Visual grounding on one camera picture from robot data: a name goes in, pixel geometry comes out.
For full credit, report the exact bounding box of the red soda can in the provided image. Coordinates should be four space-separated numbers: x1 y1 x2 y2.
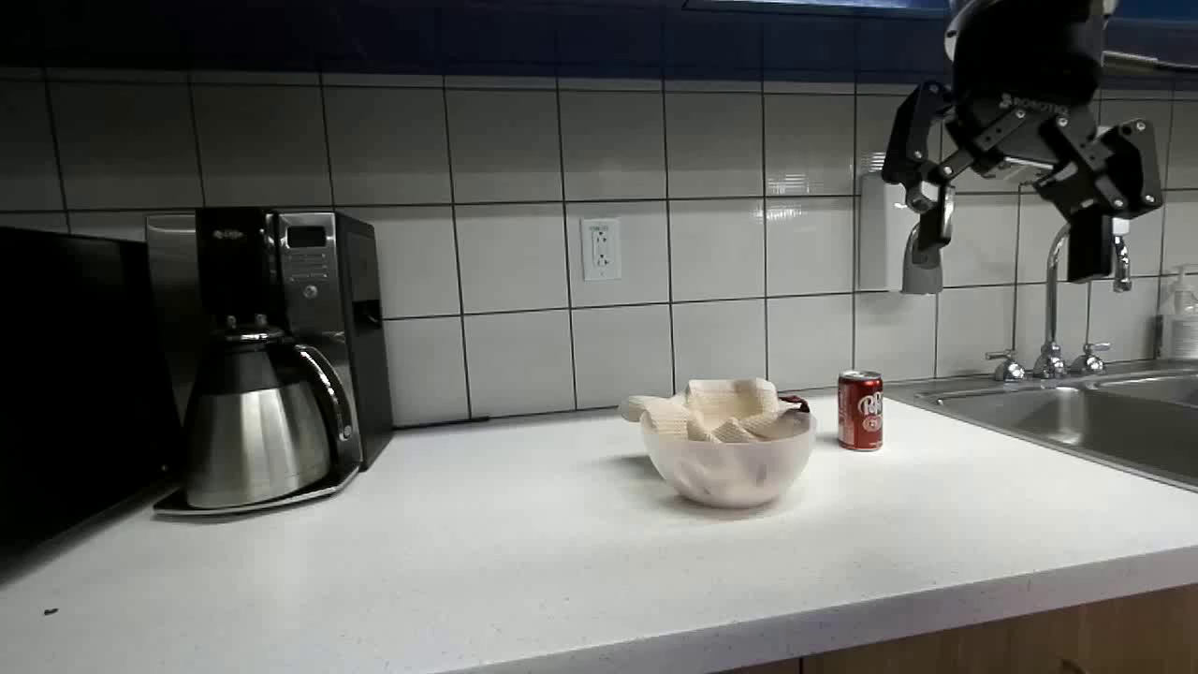
835 368 888 453

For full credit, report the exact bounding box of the white translucent plastic bowl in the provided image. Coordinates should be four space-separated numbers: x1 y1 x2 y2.
636 392 819 512

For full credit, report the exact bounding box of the beige cloth towel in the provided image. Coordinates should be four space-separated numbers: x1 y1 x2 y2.
619 373 817 447

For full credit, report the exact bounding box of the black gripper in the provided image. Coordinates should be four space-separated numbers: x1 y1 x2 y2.
878 78 1169 284

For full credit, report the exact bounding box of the black microwave oven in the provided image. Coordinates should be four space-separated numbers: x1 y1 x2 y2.
0 224 180 559

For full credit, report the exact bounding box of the black steel coffee maker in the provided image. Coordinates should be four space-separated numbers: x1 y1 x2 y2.
143 205 398 518

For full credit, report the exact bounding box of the wooden base cabinet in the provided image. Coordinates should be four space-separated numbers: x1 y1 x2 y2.
735 584 1198 674

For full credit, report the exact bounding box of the white wall soap dispenser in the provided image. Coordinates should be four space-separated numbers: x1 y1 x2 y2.
855 153 952 299

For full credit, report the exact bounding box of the clear soap pump bottle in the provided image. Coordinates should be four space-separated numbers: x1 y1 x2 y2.
1156 267 1198 368

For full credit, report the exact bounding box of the stainless steel sink basin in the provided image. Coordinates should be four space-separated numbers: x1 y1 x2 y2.
930 368 1198 485

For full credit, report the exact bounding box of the stainless steel coffee carafe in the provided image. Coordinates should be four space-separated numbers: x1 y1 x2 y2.
180 326 366 512

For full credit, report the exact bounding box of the chrome gooseneck faucet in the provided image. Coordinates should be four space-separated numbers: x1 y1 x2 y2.
1027 218 1139 382

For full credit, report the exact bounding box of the white wall power outlet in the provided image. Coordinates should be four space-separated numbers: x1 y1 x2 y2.
579 213 626 284

